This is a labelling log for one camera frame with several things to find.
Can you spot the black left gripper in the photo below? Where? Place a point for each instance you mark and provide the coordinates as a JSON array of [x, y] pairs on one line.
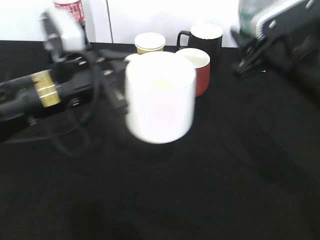
[[83, 77]]

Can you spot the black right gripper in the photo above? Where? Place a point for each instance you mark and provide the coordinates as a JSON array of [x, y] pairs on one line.
[[276, 20]]

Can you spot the clear water bottle green label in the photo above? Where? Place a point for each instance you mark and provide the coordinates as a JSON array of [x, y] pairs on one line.
[[247, 9]]

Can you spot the white ceramic mug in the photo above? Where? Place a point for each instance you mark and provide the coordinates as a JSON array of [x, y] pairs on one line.
[[160, 88]]

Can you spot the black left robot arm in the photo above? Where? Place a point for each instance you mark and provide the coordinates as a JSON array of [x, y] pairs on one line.
[[27, 99]]

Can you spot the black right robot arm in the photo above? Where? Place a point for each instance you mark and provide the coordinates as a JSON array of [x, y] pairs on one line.
[[297, 57]]

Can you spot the yellow paper cup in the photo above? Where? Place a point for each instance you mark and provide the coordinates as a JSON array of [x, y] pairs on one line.
[[149, 42]]

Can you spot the black ceramic mug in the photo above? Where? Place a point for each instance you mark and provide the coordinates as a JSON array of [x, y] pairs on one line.
[[207, 37]]

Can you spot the cola bottle red label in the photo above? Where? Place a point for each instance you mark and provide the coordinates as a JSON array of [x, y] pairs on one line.
[[75, 7]]

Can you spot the red ceramic mug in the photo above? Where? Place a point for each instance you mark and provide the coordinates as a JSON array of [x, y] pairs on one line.
[[202, 64]]

